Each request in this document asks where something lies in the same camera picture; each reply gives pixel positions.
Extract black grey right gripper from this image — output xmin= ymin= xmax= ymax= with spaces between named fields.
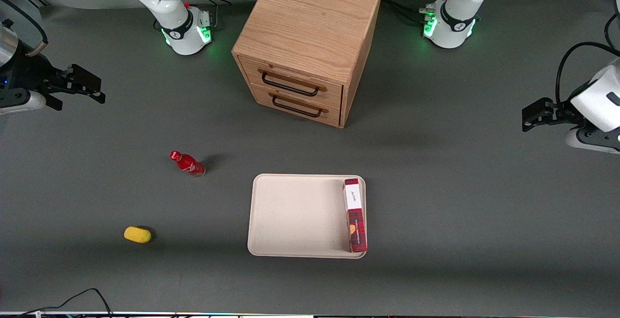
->
xmin=0 ymin=52 xmax=106 ymax=115

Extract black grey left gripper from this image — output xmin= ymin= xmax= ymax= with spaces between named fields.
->
xmin=522 ymin=97 xmax=620 ymax=155

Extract red coke bottle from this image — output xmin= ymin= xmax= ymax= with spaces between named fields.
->
xmin=169 ymin=150 xmax=206 ymax=178

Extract beige plastic tray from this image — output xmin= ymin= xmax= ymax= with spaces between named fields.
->
xmin=247 ymin=174 xmax=367 ymax=259

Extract yellow sponge-like object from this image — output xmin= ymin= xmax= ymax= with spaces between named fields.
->
xmin=124 ymin=226 xmax=153 ymax=244

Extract red tartan cookie box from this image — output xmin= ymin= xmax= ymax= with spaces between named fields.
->
xmin=342 ymin=178 xmax=368 ymax=253

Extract wooden drawer front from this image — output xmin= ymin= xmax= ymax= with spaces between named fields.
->
xmin=238 ymin=56 xmax=344 ymax=111
xmin=249 ymin=84 xmax=341 ymax=128

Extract wooden drawer cabinet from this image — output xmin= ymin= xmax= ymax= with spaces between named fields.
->
xmin=232 ymin=0 xmax=384 ymax=129

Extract black left arm wrist cable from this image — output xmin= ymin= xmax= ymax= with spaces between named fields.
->
xmin=555 ymin=42 xmax=620 ymax=106

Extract black arm wrist cable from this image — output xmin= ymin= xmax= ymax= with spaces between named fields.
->
xmin=0 ymin=0 xmax=49 ymax=58
xmin=555 ymin=42 xmax=620 ymax=106

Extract black right arm wrist cable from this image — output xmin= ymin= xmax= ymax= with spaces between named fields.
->
xmin=0 ymin=0 xmax=49 ymax=58

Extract black hanging cable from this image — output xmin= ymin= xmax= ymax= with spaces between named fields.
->
xmin=603 ymin=0 xmax=620 ymax=50

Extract black left arm base cables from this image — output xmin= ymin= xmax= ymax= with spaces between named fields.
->
xmin=381 ymin=0 xmax=453 ymax=27

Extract black metal drawer handle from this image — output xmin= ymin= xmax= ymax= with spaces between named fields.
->
xmin=261 ymin=68 xmax=327 ymax=97
xmin=269 ymin=93 xmax=328 ymax=118

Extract black cable at table edge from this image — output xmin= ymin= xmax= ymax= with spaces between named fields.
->
xmin=19 ymin=287 xmax=115 ymax=318

